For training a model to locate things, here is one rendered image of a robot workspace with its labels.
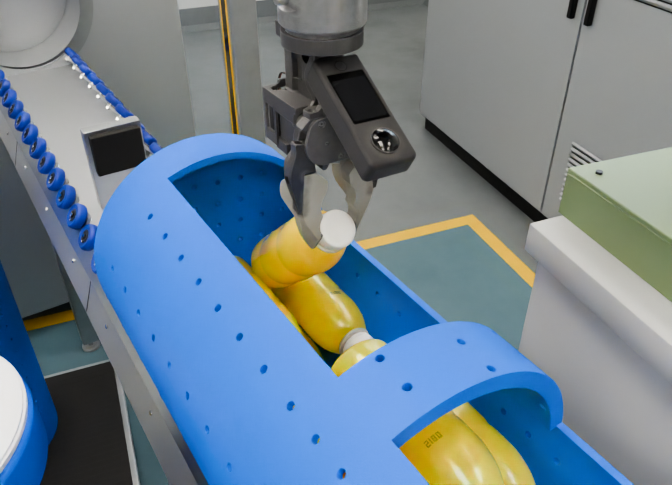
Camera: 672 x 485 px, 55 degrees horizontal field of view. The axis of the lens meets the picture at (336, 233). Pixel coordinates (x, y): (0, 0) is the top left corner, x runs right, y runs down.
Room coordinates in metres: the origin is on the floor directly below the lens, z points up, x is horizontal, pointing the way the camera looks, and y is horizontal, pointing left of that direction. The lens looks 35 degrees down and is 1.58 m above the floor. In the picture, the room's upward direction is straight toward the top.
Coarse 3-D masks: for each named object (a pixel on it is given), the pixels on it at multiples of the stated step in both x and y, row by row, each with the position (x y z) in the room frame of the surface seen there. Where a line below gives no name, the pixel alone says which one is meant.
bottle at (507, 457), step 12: (456, 408) 0.37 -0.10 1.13; (468, 408) 0.38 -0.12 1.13; (468, 420) 0.36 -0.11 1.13; (480, 420) 0.37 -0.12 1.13; (480, 432) 0.35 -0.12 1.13; (492, 432) 0.35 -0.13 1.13; (492, 444) 0.34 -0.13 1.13; (504, 444) 0.34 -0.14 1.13; (504, 456) 0.33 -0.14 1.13; (516, 456) 0.33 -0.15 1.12; (504, 468) 0.32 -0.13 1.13; (516, 468) 0.32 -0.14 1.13; (528, 468) 0.33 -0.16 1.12; (504, 480) 0.31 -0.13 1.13; (516, 480) 0.31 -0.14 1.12; (528, 480) 0.31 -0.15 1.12
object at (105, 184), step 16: (80, 128) 1.03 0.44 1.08; (96, 128) 1.03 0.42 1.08; (112, 128) 1.03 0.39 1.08; (128, 128) 1.04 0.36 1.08; (96, 144) 1.00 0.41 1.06; (112, 144) 1.02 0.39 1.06; (128, 144) 1.03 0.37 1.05; (96, 160) 1.00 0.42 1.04; (112, 160) 1.01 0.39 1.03; (128, 160) 1.03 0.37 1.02; (96, 176) 1.01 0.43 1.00; (112, 176) 1.03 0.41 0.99; (96, 192) 1.02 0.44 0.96; (112, 192) 1.02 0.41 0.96
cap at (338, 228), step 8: (328, 216) 0.53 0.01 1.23; (336, 216) 0.54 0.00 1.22; (344, 216) 0.54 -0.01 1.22; (328, 224) 0.53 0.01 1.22; (336, 224) 0.53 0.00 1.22; (344, 224) 0.53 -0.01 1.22; (352, 224) 0.54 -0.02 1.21; (328, 232) 0.52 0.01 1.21; (336, 232) 0.53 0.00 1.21; (344, 232) 0.53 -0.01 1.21; (352, 232) 0.53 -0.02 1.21; (320, 240) 0.52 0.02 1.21; (328, 240) 0.52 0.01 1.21; (336, 240) 0.52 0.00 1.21; (344, 240) 0.52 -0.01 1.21; (352, 240) 0.53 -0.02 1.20; (328, 248) 0.52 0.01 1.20; (336, 248) 0.52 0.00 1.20
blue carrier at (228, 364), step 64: (128, 192) 0.62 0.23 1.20; (192, 192) 0.68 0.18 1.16; (256, 192) 0.73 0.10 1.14; (128, 256) 0.54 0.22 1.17; (192, 256) 0.49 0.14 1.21; (128, 320) 0.51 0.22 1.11; (192, 320) 0.43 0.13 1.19; (256, 320) 0.40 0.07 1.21; (384, 320) 0.57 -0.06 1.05; (192, 384) 0.38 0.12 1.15; (256, 384) 0.34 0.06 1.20; (320, 384) 0.32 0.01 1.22; (384, 384) 0.31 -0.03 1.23; (448, 384) 0.31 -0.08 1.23; (512, 384) 0.33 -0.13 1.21; (192, 448) 0.36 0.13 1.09; (256, 448) 0.30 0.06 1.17; (320, 448) 0.28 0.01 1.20; (384, 448) 0.27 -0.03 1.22; (576, 448) 0.35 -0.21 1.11
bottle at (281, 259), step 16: (288, 224) 0.57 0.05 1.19; (272, 240) 0.59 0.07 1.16; (288, 240) 0.55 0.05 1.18; (256, 256) 0.62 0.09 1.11; (272, 256) 0.58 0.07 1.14; (288, 256) 0.55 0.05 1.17; (304, 256) 0.53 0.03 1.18; (320, 256) 0.53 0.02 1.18; (336, 256) 0.54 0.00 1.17; (256, 272) 0.61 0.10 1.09; (272, 272) 0.58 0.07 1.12; (288, 272) 0.56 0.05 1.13; (304, 272) 0.54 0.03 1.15; (320, 272) 0.54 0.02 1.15
